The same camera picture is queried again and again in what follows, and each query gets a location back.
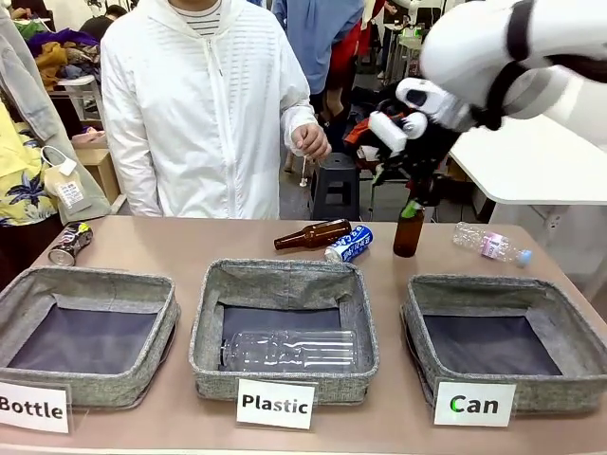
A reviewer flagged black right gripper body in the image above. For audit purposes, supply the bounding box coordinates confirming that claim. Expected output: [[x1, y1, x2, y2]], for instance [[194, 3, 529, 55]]
[[374, 111, 464, 191]]

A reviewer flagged brown glass bottle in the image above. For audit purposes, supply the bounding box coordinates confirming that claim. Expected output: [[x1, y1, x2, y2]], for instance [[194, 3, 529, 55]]
[[273, 218, 354, 251], [393, 202, 426, 259]]

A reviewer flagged crushed black Pepsi can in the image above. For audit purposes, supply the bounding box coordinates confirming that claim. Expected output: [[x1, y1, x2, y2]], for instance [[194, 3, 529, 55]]
[[46, 221, 95, 267]]

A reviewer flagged person's left forearm white sleeve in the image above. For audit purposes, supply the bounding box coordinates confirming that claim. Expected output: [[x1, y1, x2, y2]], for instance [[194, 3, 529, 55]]
[[283, 97, 318, 138]]

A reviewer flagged blue and white can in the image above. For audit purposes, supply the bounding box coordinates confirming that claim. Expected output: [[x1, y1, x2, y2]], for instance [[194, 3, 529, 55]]
[[323, 224, 377, 264]]

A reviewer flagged grey fabric basket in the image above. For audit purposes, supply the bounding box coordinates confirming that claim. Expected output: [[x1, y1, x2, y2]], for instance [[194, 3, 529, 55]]
[[0, 265, 182, 410], [400, 273, 607, 414], [189, 258, 381, 405]]

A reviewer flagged white Can label sign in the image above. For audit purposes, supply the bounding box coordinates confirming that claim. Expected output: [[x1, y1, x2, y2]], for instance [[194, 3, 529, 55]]
[[432, 380, 519, 428]]

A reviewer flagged person's left hand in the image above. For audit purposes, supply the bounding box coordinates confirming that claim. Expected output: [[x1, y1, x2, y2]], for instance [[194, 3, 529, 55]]
[[289, 121, 333, 161]]

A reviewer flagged small plastic bottle pink label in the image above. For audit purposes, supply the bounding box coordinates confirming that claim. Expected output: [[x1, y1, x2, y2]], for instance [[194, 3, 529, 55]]
[[451, 221, 534, 267]]

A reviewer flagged black plastic stool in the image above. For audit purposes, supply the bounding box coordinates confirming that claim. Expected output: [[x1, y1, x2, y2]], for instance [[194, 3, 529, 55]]
[[309, 152, 362, 222]]

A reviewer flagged white side table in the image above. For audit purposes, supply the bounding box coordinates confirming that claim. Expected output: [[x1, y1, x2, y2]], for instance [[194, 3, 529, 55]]
[[447, 112, 607, 208]]

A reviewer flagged person in blue coat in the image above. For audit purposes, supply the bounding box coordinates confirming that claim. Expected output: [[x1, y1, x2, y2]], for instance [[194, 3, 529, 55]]
[[271, 0, 367, 96]]

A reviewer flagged large clear plastic bottle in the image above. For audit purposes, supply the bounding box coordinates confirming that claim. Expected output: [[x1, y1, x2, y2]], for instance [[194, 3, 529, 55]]
[[218, 329, 359, 372]]

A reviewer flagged person in white jacket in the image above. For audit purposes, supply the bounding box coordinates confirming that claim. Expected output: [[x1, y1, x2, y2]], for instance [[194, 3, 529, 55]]
[[100, 0, 318, 221]]

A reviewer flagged white Plastic label sign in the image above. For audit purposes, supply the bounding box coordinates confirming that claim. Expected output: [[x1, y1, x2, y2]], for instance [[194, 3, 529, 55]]
[[235, 377, 319, 432]]

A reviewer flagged cream bag with label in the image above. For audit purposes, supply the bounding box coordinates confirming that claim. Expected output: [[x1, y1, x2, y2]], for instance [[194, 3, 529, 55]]
[[41, 145, 94, 214]]

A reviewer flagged pile of coloured clothes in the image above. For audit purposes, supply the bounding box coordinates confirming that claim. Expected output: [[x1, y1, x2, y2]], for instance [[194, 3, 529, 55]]
[[12, 18, 103, 92]]

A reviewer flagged pale green cloth bag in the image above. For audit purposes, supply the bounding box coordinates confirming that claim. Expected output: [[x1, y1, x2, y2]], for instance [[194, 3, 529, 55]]
[[0, 3, 113, 225]]

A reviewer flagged white Bottle label sign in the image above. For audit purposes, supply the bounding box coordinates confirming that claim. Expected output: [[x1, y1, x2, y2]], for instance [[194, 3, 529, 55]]
[[0, 378, 73, 435]]

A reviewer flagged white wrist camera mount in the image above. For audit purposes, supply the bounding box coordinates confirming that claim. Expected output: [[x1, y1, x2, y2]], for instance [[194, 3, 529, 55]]
[[368, 109, 430, 154]]

